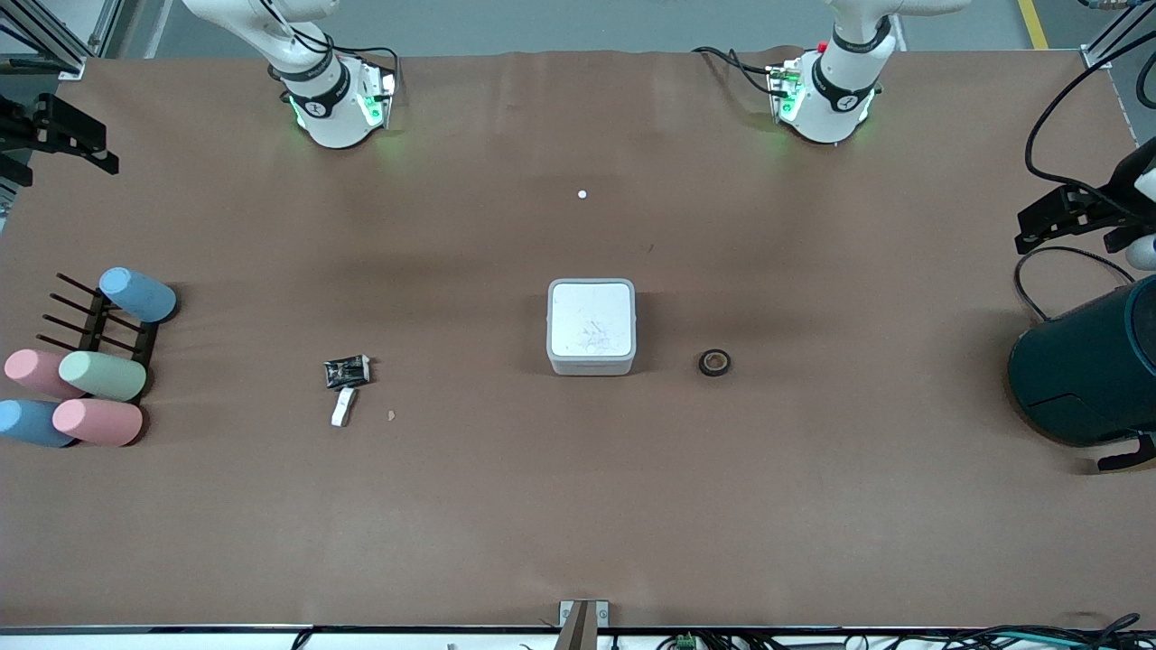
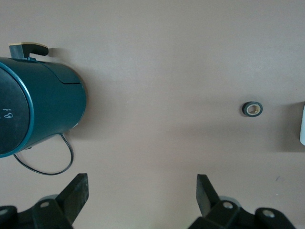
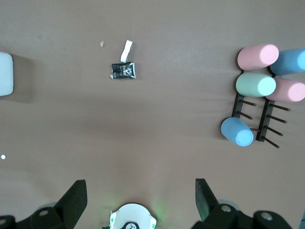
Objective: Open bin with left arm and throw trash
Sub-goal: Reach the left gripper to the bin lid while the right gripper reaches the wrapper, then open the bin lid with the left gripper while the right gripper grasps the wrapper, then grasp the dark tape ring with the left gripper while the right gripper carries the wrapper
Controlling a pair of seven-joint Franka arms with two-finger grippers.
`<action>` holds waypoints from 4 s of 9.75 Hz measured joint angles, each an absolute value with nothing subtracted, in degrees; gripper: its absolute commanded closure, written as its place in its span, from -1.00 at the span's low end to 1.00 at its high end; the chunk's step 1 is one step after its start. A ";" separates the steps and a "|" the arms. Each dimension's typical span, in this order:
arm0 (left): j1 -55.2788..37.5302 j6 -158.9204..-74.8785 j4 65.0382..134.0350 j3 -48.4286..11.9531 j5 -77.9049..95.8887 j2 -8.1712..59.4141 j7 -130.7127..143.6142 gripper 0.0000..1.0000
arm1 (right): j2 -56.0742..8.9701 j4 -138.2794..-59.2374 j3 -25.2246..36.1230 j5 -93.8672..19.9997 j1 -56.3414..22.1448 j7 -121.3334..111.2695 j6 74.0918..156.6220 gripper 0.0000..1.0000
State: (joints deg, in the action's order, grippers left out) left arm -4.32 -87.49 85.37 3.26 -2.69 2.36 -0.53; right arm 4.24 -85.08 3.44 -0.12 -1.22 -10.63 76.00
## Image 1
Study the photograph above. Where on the black cup rack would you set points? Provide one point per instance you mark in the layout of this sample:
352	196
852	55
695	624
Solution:
97	334

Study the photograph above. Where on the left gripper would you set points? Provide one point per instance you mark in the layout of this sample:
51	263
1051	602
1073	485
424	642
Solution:
1098	206

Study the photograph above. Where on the white square trash bin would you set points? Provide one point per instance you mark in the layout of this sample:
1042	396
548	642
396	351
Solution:
591	327

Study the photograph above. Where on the dark teal round container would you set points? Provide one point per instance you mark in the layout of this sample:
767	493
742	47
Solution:
1084	370

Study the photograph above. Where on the black curved stand foot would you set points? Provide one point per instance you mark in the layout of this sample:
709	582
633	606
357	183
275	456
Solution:
1127	458

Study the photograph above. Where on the brown paper table cover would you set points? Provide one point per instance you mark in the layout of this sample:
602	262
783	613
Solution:
542	506

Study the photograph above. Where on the black snack wrapper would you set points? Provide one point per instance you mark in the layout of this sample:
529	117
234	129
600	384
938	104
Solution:
348	371

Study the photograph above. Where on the pink plastic cup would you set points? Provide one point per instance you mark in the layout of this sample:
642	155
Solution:
32	370
97	422

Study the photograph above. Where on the aluminium frame profile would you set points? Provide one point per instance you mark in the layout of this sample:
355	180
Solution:
54	45
1109	45

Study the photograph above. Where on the green plastic cup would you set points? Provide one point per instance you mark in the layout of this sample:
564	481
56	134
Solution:
102	376

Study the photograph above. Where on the black tape roll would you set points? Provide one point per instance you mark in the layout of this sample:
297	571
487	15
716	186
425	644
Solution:
703	363

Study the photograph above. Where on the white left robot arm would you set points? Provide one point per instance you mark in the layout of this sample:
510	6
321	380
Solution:
835	108

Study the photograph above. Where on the small white plastic piece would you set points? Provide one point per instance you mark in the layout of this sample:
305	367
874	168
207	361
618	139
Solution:
343	408

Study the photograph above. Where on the blue plastic cup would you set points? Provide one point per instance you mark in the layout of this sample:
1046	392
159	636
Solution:
137	294
32	422

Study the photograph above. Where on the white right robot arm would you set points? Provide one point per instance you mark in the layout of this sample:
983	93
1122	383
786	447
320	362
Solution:
334	117

